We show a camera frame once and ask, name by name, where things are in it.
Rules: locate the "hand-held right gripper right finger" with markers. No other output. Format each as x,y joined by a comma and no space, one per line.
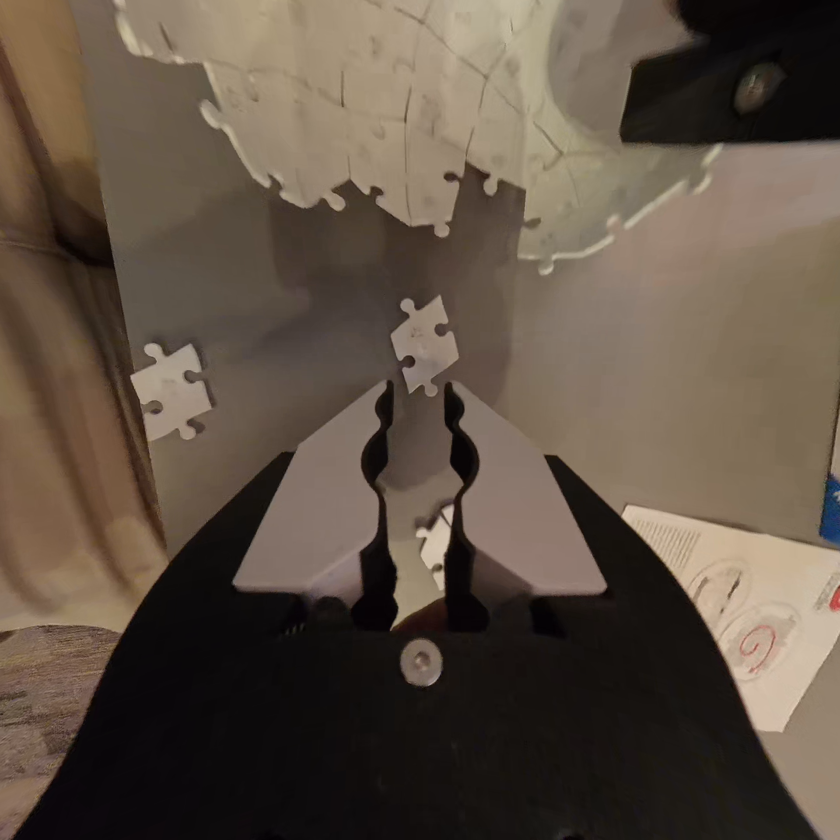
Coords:
525,531

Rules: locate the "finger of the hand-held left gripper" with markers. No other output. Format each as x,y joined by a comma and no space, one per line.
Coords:
590,79

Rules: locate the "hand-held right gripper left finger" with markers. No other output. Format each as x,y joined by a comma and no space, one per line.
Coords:
315,525

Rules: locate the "partly built puzzle ball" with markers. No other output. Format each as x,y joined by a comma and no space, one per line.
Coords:
394,98

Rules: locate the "white puzzle piece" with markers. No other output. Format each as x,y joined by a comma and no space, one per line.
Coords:
170,394
436,544
423,344

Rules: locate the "printed puzzle box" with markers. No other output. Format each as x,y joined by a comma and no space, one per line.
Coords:
832,512

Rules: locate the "white instruction sheet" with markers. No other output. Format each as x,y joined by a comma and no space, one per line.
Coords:
754,590

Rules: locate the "person's beige trousers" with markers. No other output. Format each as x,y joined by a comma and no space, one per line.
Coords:
52,394

